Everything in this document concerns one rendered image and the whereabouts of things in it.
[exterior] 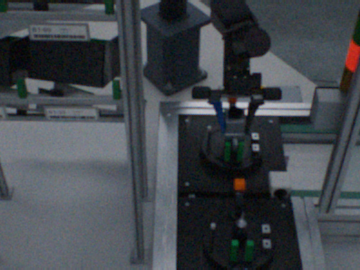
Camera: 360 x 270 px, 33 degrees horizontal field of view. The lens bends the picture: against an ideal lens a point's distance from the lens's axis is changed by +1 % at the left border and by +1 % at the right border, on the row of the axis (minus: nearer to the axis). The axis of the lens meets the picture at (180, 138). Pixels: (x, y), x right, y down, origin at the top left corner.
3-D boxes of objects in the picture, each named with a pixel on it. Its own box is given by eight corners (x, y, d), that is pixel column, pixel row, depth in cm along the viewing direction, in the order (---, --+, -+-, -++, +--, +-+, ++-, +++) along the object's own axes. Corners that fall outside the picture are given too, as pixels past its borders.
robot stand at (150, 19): (178, 53, 180) (179, -6, 166) (209, 77, 172) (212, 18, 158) (138, 70, 174) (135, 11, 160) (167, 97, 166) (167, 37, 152)
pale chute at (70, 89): (90, 111, 143) (92, 92, 143) (144, 119, 141) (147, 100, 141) (50, 103, 115) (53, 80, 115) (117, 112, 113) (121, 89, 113)
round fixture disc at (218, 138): (199, 130, 141) (199, 123, 140) (259, 130, 141) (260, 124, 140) (200, 174, 131) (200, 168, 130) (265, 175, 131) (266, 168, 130)
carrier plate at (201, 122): (179, 120, 146) (179, 114, 144) (277, 122, 146) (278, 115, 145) (177, 197, 129) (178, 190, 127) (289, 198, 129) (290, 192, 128)
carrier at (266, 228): (177, 203, 128) (178, 162, 119) (290, 204, 128) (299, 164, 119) (176, 305, 111) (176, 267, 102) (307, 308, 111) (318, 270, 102)
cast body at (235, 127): (222, 124, 134) (224, 101, 130) (241, 124, 134) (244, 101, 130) (224, 151, 128) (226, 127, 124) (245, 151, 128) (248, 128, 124)
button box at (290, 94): (217, 101, 159) (218, 83, 154) (296, 102, 159) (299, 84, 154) (218, 120, 154) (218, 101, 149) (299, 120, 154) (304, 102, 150)
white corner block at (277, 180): (266, 182, 132) (268, 170, 129) (287, 183, 132) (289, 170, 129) (268, 199, 129) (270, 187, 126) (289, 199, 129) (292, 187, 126)
